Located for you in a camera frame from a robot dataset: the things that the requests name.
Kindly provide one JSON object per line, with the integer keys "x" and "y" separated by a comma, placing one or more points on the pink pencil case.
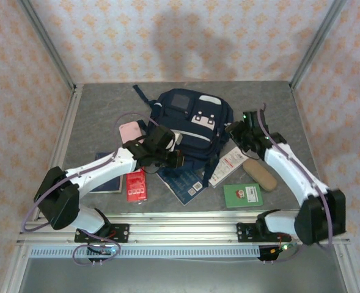
{"x": 130, "y": 131}

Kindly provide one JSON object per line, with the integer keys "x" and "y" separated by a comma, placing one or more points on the tan fabric glasses case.
{"x": 259, "y": 175}

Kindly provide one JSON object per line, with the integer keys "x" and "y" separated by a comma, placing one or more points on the white red stationery pack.
{"x": 227, "y": 168}

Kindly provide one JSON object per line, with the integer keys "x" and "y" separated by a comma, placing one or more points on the navy blue student backpack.
{"x": 195, "y": 122}

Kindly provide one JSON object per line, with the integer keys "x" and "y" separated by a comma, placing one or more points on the red packet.
{"x": 136, "y": 186}

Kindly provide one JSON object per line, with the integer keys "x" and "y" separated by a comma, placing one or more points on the blue booklet with QR codes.
{"x": 182, "y": 186}

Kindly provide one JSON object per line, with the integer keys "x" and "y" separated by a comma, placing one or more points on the green notebook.
{"x": 240, "y": 196}

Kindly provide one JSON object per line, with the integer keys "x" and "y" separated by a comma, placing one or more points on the dark navy yellow-label book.
{"x": 107, "y": 183}

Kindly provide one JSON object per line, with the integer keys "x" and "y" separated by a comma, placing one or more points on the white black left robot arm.
{"x": 106, "y": 166}

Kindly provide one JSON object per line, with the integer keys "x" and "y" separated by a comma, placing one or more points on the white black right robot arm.
{"x": 289, "y": 171}

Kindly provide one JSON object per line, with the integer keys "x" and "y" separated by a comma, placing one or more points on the small circuit board with LED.
{"x": 273, "y": 251}
{"x": 104, "y": 251}

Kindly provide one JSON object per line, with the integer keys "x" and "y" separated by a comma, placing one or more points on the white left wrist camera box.
{"x": 178, "y": 137}

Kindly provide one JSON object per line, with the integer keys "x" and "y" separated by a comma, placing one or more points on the aluminium mounting rail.
{"x": 182, "y": 232}

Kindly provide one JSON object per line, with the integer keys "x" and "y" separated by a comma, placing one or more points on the aluminium table side rail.
{"x": 66, "y": 128}

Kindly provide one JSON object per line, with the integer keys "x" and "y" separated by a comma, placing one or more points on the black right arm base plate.
{"x": 244, "y": 232}

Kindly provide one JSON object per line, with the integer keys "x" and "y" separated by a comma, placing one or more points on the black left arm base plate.
{"x": 121, "y": 233}

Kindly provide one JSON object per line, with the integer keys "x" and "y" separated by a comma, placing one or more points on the aluminium frame post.
{"x": 48, "y": 45}
{"x": 317, "y": 42}

